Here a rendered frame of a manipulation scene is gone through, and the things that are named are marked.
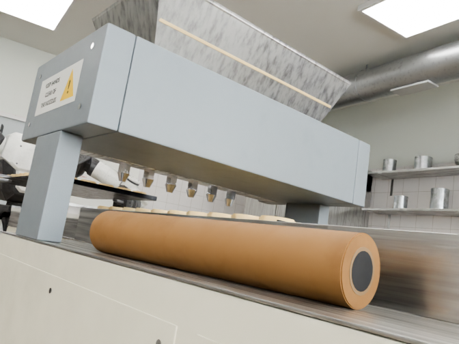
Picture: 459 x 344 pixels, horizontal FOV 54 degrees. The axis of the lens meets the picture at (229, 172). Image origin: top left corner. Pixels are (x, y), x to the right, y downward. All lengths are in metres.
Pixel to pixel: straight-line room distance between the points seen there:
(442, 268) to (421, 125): 5.18
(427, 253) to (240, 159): 0.49
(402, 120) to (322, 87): 4.67
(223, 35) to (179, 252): 0.54
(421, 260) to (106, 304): 0.32
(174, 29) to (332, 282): 0.62
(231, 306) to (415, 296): 0.17
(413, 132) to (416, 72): 1.29
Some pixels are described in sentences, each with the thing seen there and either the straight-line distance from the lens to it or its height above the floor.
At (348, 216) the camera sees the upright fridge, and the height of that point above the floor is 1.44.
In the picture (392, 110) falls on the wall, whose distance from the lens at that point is 5.91.
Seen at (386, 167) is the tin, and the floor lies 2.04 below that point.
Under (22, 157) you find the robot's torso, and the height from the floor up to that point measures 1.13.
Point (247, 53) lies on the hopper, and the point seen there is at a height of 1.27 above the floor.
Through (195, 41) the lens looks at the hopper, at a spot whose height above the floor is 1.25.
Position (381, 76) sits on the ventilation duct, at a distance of 4.70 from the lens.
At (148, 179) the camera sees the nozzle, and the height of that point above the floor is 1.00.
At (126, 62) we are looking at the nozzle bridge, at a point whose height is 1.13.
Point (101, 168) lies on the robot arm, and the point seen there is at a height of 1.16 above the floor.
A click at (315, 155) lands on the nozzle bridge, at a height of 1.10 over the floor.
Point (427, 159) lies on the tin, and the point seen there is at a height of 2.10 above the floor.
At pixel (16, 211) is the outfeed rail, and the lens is 1.68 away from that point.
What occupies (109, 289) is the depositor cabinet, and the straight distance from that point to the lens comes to 0.53.
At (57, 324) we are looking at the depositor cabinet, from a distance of 0.65.
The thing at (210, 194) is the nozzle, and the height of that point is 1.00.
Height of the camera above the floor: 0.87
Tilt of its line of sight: 10 degrees up
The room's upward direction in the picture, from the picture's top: 9 degrees clockwise
